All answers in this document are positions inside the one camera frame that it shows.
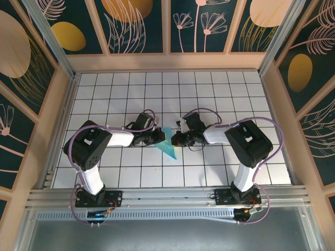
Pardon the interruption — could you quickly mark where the light blue paper sheet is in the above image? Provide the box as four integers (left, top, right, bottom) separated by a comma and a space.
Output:
153, 127, 178, 161

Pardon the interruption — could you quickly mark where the grey metal sheet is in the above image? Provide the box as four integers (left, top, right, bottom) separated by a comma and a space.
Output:
26, 219, 315, 251

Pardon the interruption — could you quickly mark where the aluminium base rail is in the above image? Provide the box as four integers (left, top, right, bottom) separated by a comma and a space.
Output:
26, 185, 311, 210

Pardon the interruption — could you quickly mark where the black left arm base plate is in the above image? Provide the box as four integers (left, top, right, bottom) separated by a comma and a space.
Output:
75, 190, 123, 208

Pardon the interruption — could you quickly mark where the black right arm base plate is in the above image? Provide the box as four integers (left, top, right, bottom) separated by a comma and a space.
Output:
214, 188, 262, 208

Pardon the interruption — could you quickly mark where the grey slotted cable duct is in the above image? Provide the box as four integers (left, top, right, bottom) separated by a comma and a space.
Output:
36, 210, 237, 222

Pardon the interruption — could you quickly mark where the aluminium side rail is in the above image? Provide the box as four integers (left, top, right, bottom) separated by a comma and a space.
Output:
12, 74, 79, 251
259, 73, 325, 251

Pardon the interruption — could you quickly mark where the aluminium corner post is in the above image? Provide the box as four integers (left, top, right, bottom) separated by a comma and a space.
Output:
20, 0, 78, 81
257, 0, 316, 77

